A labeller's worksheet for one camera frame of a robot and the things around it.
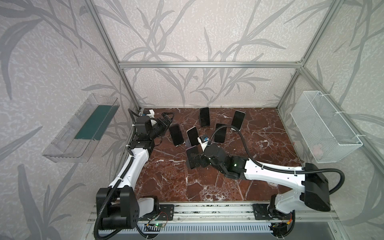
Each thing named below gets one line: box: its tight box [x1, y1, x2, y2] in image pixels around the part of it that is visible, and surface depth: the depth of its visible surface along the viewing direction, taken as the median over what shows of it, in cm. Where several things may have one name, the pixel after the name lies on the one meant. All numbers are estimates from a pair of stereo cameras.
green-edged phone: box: [231, 110, 246, 131], surface depth 104 cm
